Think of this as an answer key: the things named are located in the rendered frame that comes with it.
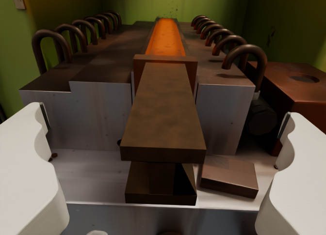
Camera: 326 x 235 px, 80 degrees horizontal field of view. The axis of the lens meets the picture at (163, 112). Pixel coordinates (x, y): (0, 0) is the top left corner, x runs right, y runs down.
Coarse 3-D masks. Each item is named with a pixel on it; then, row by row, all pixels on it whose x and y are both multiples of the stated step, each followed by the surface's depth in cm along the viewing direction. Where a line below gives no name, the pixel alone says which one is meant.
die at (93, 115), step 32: (128, 32) 36; (192, 32) 38; (64, 64) 23; (96, 64) 20; (128, 64) 20; (32, 96) 17; (64, 96) 17; (96, 96) 17; (128, 96) 17; (224, 96) 17; (64, 128) 19; (96, 128) 19; (224, 128) 18
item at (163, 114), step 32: (160, 32) 27; (160, 64) 14; (192, 64) 14; (160, 96) 9; (192, 96) 10; (128, 128) 7; (160, 128) 7; (192, 128) 7; (128, 160) 7; (160, 160) 7; (192, 160) 7; (128, 192) 8; (160, 192) 7; (192, 192) 8
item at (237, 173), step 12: (216, 156) 18; (204, 168) 17; (216, 168) 17; (228, 168) 17; (240, 168) 17; (252, 168) 17; (204, 180) 16; (216, 180) 16; (228, 180) 16; (240, 180) 16; (252, 180) 16; (228, 192) 16; (240, 192) 16; (252, 192) 15
